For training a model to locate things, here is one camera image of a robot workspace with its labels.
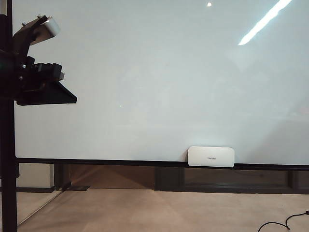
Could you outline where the white glass whiteboard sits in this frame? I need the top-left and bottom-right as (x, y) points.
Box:
(12, 0), (309, 167)

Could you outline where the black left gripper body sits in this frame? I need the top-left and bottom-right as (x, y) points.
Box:
(12, 55), (66, 98)

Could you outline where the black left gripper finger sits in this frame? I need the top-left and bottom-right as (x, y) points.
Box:
(15, 80), (78, 106)

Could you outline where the white rectangular board eraser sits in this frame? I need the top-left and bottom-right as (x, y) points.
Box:
(187, 145), (236, 169)

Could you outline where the thin black floor cable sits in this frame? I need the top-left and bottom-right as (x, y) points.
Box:
(257, 210), (309, 232)

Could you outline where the black metal whiteboard stand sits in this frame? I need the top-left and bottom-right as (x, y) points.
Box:
(0, 0), (309, 232)

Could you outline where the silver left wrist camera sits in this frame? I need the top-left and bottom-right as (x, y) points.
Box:
(12, 14), (61, 58)

